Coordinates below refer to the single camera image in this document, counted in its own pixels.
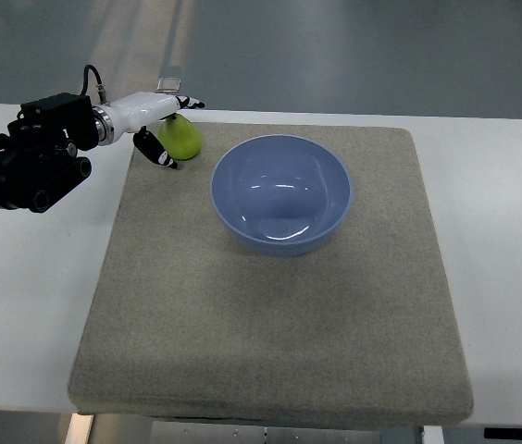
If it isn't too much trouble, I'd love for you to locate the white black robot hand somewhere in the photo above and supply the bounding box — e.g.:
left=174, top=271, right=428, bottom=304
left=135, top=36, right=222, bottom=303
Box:
left=93, top=92, right=205, bottom=169

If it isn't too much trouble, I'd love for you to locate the green pear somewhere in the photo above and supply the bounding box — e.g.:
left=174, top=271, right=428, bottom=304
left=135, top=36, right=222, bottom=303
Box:
left=157, top=113, right=202, bottom=161

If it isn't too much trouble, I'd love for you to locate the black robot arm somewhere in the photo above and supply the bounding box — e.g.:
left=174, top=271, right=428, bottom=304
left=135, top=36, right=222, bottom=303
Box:
left=0, top=92, right=99, bottom=213

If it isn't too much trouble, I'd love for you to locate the blue bowl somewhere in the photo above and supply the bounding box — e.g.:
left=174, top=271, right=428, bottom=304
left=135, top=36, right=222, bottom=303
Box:
left=210, top=134, right=353, bottom=257

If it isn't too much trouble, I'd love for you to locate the floor outlet plate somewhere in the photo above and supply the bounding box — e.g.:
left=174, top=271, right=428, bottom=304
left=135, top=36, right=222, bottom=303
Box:
left=156, top=77, right=181, bottom=93

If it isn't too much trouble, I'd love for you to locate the grey fabric mat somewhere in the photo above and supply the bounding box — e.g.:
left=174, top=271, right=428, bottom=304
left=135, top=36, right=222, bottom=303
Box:
left=68, top=123, right=474, bottom=428

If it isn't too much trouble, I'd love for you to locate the metal table frame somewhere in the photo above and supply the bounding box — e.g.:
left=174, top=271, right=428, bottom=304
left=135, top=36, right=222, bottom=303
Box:
left=65, top=413, right=445, bottom=443

